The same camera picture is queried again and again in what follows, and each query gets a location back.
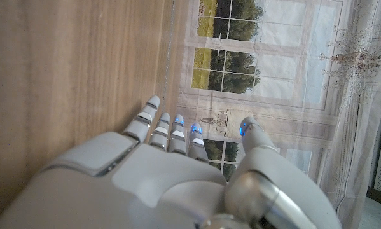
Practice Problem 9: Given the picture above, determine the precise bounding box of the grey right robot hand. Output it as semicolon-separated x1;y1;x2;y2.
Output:
0;96;342;229

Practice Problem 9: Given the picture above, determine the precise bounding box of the printed window backdrop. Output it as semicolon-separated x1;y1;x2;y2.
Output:
174;0;381;229

